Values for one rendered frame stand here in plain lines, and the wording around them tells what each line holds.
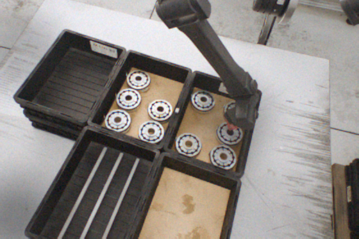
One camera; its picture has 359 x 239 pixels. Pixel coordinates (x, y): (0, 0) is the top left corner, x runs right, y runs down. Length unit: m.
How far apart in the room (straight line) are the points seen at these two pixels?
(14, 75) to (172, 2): 1.12
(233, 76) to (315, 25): 2.34
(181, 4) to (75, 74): 0.85
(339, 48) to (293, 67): 1.35
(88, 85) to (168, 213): 0.64
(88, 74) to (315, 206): 1.10
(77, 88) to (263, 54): 0.99
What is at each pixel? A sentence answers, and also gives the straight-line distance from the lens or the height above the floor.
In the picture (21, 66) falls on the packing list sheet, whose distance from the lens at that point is 1.74.
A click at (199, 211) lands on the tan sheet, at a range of 1.20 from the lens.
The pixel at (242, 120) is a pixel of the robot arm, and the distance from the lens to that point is 1.01.
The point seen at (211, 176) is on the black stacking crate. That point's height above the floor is 0.89.
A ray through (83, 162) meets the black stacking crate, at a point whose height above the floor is 0.83.
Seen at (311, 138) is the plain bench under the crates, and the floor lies 0.70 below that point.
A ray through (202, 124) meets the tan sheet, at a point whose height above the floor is 0.83.
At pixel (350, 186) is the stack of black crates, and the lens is 2.21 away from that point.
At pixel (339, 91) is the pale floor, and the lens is 2.83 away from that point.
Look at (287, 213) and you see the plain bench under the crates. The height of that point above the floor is 0.70.
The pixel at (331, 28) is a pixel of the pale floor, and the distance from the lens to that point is 3.27.
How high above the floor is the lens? 1.98
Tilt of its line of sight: 59 degrees down
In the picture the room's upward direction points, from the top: 8 degrees clockwise
